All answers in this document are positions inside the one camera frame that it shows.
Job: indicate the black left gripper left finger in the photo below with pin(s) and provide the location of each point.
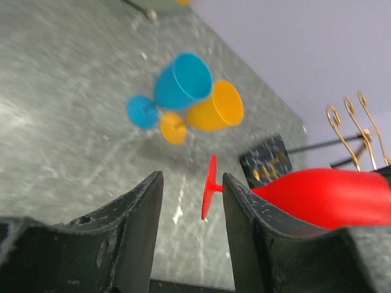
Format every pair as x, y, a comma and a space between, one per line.
110, 249

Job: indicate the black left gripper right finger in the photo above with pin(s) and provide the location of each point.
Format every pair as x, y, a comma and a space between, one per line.
271, 251

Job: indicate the red wine glass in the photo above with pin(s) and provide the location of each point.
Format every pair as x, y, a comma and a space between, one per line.
331, 198

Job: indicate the orange wine glass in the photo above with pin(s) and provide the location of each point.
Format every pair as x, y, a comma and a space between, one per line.
223, 109

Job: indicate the blue wine glass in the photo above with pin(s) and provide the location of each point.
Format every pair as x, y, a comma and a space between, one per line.
184, 82

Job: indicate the gold wine glass rack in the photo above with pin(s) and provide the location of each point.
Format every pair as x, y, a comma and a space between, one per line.
270, 159

